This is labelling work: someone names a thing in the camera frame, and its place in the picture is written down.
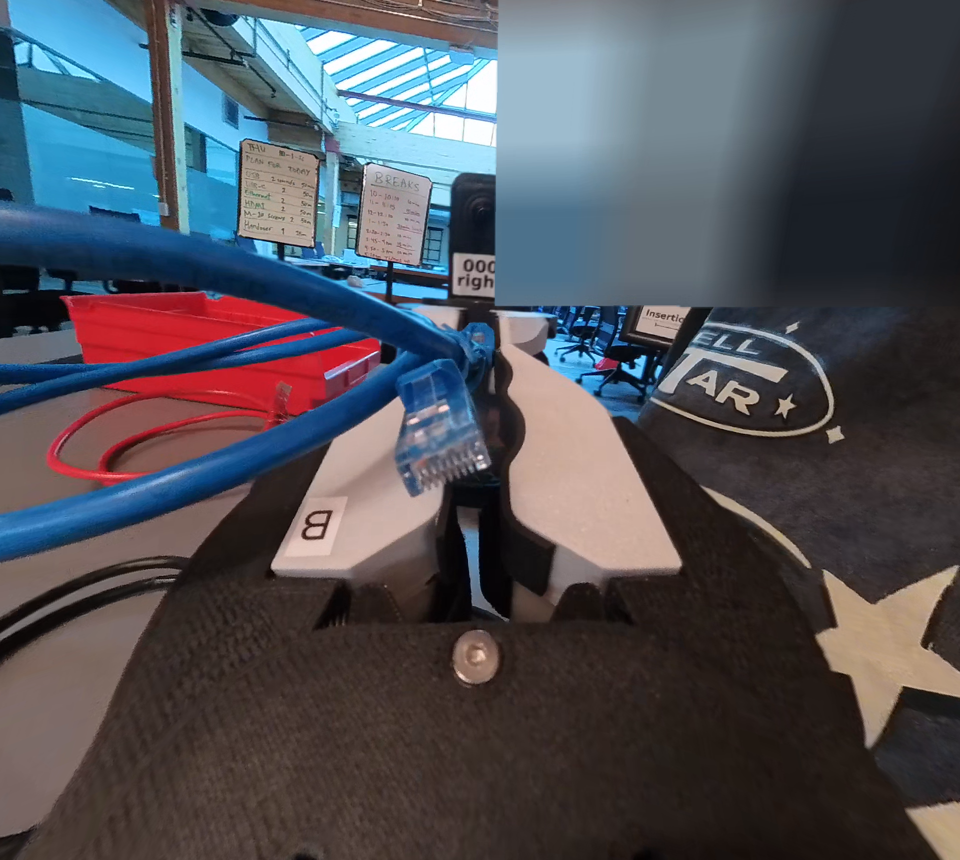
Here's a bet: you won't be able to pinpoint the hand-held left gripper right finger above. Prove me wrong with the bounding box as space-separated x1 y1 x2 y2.
495 343 684 599

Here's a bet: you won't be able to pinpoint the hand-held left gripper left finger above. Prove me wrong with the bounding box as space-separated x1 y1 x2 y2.
270 401 453 585

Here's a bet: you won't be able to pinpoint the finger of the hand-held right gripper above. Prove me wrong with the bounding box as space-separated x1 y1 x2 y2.
498 309 558 357
408 304 481 336

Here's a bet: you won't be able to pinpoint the red ethernet cable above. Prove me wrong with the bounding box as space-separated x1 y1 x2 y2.
46 382 295 488

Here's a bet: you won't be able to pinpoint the black cable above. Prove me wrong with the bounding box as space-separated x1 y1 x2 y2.
0 555 190 660

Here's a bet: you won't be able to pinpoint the red plastic bin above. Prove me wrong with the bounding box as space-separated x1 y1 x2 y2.
61 290 382 420

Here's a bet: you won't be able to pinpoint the blue ethernet cable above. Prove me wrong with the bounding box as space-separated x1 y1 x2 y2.
0 204 496 565

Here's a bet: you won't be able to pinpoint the black office chair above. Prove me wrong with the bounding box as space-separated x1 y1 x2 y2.
555 309 601 362
596 343 654 402

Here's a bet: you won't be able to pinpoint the handwritten whiteboard sign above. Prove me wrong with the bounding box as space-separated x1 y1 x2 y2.
237 138 323 251
354 162 435 306

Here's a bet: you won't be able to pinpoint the black framed sign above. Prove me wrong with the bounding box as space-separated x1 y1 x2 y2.
617 305 712 353

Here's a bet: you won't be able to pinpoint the dark star print shirt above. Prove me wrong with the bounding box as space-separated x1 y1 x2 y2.
637 307 960 860

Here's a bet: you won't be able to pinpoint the wooden support post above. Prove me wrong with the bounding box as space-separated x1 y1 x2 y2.
144 0 190 233

